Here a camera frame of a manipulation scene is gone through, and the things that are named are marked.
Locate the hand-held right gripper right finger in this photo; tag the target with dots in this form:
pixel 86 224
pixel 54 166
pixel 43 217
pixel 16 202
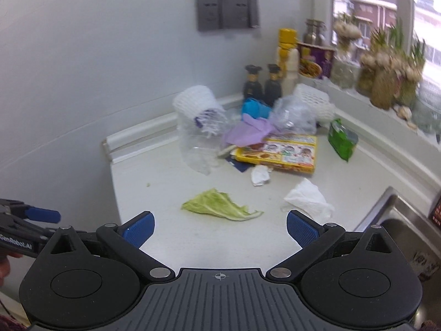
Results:
pixel 301 230

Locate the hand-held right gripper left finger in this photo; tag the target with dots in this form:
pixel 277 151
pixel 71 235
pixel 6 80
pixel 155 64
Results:
pixel 139 230

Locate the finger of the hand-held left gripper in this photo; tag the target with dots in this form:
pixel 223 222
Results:
pixel 43 214

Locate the yellow printed box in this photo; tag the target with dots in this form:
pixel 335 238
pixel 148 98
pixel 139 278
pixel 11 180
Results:
pixel 280 153

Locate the dark blue packet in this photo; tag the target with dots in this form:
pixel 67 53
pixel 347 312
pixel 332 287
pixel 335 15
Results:
pixel 239 165

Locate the green snack packet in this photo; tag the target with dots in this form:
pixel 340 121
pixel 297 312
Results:
pixel 341 139

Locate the clear plastic bag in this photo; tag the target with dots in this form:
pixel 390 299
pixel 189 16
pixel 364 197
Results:
pixel 293 113
pixel 198 148

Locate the purple plastic bag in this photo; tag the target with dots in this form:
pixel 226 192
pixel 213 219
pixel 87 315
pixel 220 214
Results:
pixel 246 132

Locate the blue cup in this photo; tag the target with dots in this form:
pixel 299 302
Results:
pixel 255 108

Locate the person's left hand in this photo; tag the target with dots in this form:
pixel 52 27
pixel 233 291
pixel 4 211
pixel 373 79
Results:
pixel 5 269

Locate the small crumpled white tissue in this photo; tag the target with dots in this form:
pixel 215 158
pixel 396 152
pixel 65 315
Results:
pixel 260 175

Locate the green cabbage leaf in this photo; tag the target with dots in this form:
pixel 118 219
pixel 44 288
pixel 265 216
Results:
pixel 217 205

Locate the steel sink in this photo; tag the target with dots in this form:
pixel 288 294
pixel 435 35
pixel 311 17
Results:
pixel 403 220

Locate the crumpled clear plastic bag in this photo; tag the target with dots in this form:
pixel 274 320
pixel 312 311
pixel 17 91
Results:
pixel 293 113

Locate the white foam fruit net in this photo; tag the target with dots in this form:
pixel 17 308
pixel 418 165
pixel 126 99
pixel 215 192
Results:
pixel 315 101
pixel 194 101

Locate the black sauce bottle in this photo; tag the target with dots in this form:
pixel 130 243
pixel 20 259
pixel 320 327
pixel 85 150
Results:
pixel 274 84
pixel 252 82

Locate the garlic bulb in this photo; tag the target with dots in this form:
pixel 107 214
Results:
pixel 405 112

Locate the yellow-capped white bottle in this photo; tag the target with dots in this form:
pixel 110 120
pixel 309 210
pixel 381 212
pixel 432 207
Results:
pixel 288 62

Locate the purple instant noodle cup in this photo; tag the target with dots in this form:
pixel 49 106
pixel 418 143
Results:
pixel 315 58

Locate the grey wall socket panel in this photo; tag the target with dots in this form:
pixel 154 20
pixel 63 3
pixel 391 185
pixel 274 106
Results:
pixel 227 13

